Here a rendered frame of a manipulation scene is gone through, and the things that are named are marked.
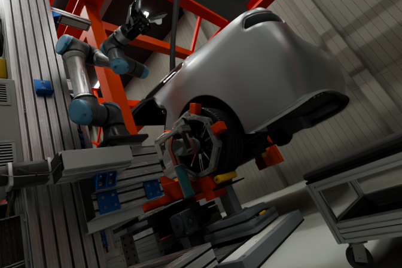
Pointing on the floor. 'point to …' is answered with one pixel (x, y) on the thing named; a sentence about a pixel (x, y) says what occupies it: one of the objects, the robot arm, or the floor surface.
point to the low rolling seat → (335, 166)
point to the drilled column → (127, 250)
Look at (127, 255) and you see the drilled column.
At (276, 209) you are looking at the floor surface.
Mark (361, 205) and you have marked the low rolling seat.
